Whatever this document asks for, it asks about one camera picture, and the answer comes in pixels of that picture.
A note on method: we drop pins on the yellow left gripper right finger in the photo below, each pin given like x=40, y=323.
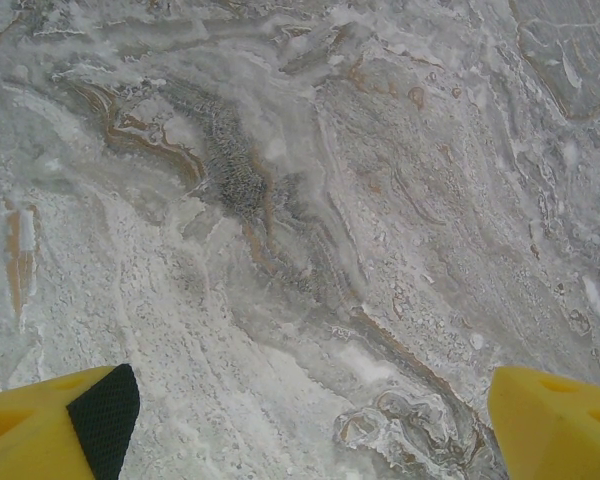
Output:
x=555, y=430

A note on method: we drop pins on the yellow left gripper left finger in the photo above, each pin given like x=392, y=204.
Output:
x=25, y=440

